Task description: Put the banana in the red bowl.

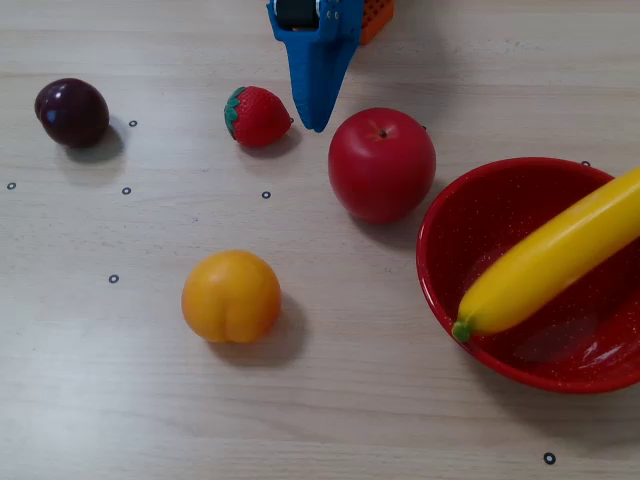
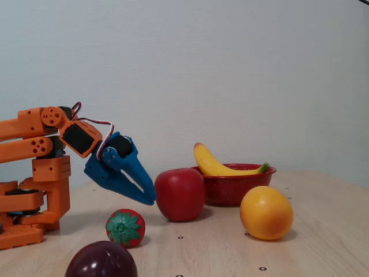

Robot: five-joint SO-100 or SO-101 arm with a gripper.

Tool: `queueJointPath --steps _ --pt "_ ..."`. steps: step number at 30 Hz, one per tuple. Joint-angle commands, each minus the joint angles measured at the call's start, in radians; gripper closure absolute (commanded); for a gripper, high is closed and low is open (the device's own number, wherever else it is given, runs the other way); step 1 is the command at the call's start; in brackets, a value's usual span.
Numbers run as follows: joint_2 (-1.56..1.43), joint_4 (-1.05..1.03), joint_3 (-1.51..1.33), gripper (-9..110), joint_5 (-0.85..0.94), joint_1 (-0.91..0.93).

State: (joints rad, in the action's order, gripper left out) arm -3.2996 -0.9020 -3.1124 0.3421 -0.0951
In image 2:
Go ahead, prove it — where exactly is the red speckled bowl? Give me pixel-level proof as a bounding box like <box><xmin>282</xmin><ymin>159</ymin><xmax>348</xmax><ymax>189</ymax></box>
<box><xmin>190</xmin><ymin>163</ymin><xmax>277</xmax><ymax>207</ymax></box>

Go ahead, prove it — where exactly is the yellow toy banana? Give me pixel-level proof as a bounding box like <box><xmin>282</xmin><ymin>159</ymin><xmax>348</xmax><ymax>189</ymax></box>
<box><xmin>193</xmin><ymin>143</ymin><xmax>271</xmax><ymax>177</ymax></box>

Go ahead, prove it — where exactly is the red white black wrist cable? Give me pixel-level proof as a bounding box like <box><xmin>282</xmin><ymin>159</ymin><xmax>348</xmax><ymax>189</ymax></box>
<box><xmin>70</xmin><ymin>101</ymin><xmax>115</xmax><ymax>161</ymax></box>

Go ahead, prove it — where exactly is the red toy apple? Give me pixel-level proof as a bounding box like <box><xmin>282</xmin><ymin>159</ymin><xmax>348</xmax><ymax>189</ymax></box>
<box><xmin>154</xmin><ymin>168</ymin><xmax>205</xmax><ymax>222</ymax></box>

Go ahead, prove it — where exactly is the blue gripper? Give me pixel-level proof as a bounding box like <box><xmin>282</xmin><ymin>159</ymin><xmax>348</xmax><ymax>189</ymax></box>
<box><xmin>84</xmin><ymin>132</ymin><xmax>157</xmax><ymax>207</ymax></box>

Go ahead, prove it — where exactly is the dark purple toy plum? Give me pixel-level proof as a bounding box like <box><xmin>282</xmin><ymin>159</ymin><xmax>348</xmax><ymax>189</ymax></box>
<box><xmin>65</xmin><ymin>241</ymin><xmax>139</xmax><ymax>277</ymax></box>

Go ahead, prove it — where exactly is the orange toy peach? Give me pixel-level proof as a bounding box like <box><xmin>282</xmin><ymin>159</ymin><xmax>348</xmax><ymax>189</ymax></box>
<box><xmin>239</xmin><ymin>186</ymin><xmax>294</xmax><ymax>241</ymax></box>

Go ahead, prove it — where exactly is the red toy strawberry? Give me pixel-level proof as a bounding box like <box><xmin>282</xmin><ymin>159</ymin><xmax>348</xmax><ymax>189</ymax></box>
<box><xmin>105</xmin><ymin>208</ymin><xmax>146</xmax><ymax>248</ymax></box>

